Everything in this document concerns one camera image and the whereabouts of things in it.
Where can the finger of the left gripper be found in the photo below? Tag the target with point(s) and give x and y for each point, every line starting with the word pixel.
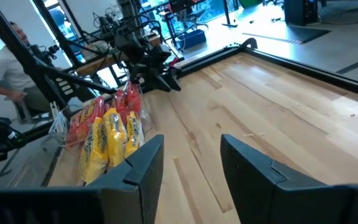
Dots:
pixel 163 84
pixel 174 81

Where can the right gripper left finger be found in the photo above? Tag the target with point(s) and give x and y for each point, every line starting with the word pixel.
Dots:
pixel 135 186

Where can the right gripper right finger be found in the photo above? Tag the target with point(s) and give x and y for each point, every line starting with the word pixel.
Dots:
pixel 259 193

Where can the Saucy Noodles spicy chicken packet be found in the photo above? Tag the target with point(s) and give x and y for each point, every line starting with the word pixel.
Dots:
pixel 84 123
pixel 134 98
pixel 119 104

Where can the yellow creamy chicken ramen packet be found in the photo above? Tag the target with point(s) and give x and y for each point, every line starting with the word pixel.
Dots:
pixel 115 137
pixel 95 152
pixel 133 133

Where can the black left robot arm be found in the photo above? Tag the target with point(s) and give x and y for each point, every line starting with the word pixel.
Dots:
pixel 129 43

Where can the clear plastic bin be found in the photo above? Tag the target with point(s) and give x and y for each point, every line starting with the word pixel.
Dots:
pixel 147 119
pixel 59 124

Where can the blue plastic crate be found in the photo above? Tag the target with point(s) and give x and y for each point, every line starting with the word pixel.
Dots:
pixel 191 39

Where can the wooden-top desk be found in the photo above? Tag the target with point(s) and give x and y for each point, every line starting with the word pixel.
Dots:
pixel 95 65

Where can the black computer tower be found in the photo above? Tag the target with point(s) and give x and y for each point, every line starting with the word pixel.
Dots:
pixel 300 11

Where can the person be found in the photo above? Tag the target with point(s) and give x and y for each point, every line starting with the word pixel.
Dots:
pixel 8 68

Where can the black aluminium rig frame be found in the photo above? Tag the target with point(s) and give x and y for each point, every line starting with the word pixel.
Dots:
pixel 210 59

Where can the black tripod camera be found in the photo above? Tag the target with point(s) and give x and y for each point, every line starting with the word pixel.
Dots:
pixel 50 49

